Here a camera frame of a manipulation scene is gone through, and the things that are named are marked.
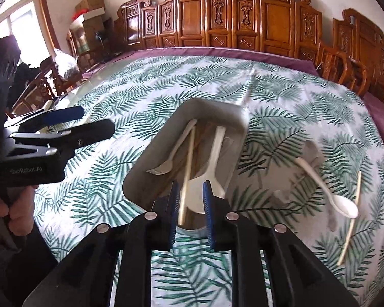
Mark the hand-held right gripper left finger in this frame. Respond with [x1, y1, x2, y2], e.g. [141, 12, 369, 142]
[22, 180, 181, 307]

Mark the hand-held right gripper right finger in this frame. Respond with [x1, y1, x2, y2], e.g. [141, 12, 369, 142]
[202, 180, 360, 307]

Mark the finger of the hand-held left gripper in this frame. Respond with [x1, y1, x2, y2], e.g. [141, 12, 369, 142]
[8, 119, 116, 161]
[3, 105, 85, 132]

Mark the beige chopstick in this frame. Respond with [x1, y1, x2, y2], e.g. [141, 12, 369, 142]
[337, 170, 363, 266]
[178, 126, 196, 224]

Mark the white plastic spoon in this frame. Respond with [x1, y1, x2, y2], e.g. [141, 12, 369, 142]
[295, 157, 359, 219]
[186, 126, 227, 215]

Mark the beige plastic fork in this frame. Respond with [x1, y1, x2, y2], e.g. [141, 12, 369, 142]
[146, 119, 198, 176]

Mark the rectangular metal tray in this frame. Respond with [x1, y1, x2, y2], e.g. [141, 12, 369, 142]
[122, 98, 247, 231]

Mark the person's left forearm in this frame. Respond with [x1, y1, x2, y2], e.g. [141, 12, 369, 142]
[0, 221, 60, 307]

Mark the person's left hand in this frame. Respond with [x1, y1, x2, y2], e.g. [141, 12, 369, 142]
[0, 184, 36, 245]

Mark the dark wooden chair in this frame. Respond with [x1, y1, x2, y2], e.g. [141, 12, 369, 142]
[11, 56, 84, 117]

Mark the white plastic bag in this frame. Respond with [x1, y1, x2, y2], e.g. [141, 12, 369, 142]
[53, 49, 79, 82]

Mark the black bag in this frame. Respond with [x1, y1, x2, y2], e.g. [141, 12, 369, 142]
[14, 62, 42, 103]

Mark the carved wooden armchair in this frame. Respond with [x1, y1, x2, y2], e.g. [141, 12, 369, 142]
[66, 29, 98, 71]
[333, 8, 384, 119]

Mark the large brown cardboard box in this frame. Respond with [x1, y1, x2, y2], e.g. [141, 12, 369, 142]
[81, 16, 114, 55]

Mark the white box with red flowers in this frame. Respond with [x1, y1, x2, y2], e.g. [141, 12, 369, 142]
[71, 6, 106, 23]

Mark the wooden framed glass door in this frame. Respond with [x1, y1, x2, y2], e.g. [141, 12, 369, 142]
[0, 0, 61, 58]

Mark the purple sofa cushion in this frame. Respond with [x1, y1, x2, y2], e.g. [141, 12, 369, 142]
[83, 46, 317, 77]

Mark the carved wooden sofa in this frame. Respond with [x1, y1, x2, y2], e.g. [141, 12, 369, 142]
[113, 0, 370, 98]

